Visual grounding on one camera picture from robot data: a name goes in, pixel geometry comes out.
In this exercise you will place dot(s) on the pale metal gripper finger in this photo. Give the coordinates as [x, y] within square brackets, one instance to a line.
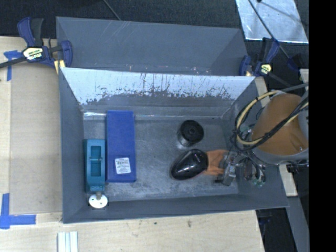
[225, 178]
[225, 161]

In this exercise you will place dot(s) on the grey metal bin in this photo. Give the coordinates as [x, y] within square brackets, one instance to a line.
[157, 164]

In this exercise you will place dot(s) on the blue flat box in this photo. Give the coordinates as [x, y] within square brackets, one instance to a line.
[120, 146]

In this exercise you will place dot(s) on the teal tool with white knob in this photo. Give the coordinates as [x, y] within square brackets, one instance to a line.
[94, 164]

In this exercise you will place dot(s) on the pale wood flat board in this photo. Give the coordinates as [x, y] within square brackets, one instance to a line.
[35, 140]

